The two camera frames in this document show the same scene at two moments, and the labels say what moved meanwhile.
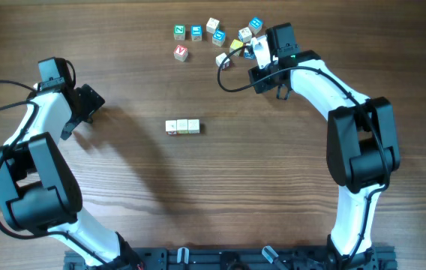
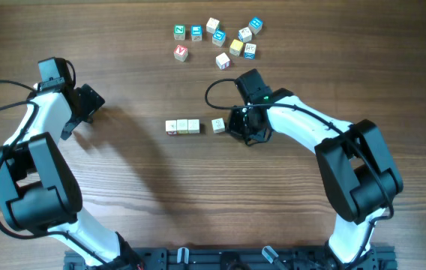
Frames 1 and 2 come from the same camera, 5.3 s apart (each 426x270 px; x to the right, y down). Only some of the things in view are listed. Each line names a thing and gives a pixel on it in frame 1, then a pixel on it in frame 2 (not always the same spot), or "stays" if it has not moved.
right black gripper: x=255 y=74 to x=233 y=127
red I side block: x=219 y=59 stays
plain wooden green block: x=182 y=127 stays
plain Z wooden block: x=193 y=126 stays
